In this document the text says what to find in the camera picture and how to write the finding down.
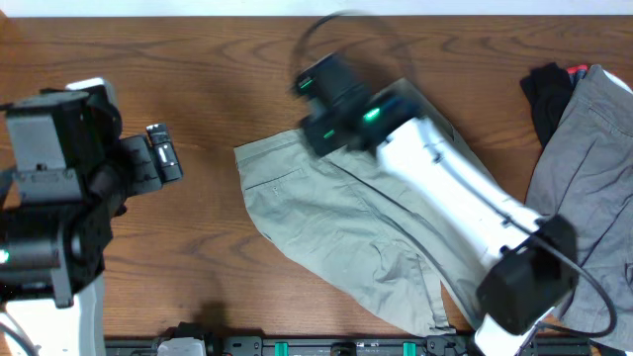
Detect khaki green shorts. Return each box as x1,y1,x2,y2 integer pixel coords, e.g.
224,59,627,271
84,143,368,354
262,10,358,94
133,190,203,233
233,77,500,338

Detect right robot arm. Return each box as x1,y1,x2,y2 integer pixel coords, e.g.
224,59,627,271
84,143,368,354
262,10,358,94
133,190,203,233
293,54,579,355

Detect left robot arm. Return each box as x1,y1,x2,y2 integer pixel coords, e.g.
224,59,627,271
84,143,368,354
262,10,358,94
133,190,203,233
1,85,183,355

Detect black garment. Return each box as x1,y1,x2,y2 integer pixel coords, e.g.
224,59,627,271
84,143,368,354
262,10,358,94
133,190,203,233
519,62,574,147

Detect red garment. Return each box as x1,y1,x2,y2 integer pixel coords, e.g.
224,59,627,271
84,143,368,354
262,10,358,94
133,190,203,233
567,64,588,75

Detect grey shorts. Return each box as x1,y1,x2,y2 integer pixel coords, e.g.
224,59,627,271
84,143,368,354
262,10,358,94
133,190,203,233
526,64,632,351

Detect light blue garment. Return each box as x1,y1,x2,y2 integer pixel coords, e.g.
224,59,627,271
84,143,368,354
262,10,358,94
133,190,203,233
604,70,633,94

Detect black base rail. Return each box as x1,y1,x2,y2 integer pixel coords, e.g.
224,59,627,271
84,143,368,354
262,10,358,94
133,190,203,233
104,323,594,356

